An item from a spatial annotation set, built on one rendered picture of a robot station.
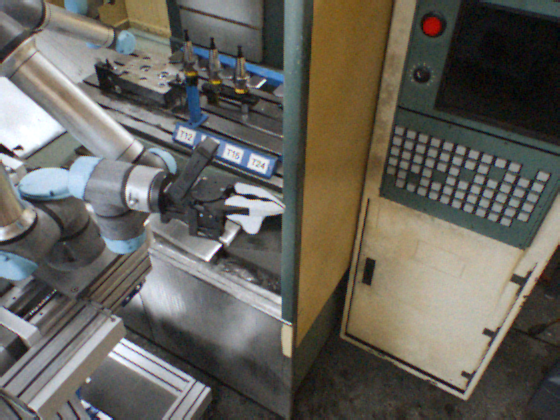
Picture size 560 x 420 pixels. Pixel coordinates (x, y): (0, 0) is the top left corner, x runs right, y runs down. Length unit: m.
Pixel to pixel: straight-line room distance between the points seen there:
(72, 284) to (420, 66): 0.99
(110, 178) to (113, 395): 1.46
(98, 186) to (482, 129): 0.94
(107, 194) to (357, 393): 1.74
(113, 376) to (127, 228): 1.38
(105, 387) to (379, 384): 1.15
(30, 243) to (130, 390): 1.18
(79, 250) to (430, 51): 0.96
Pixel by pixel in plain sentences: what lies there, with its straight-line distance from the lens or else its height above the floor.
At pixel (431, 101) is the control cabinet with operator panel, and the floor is 1.41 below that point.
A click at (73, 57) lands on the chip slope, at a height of 0.76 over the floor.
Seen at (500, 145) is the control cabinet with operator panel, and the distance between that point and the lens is 1.43.
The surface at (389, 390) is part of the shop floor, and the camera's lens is 2.44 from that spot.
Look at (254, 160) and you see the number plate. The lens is 1.90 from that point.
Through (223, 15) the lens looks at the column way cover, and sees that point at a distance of 2.57.
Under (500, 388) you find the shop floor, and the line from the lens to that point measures 2.58.
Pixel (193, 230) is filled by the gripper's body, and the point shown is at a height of 1.53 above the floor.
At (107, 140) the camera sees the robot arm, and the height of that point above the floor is 1.56.
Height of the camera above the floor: 2.15
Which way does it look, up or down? 45 degrees down
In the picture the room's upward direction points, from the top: straight up
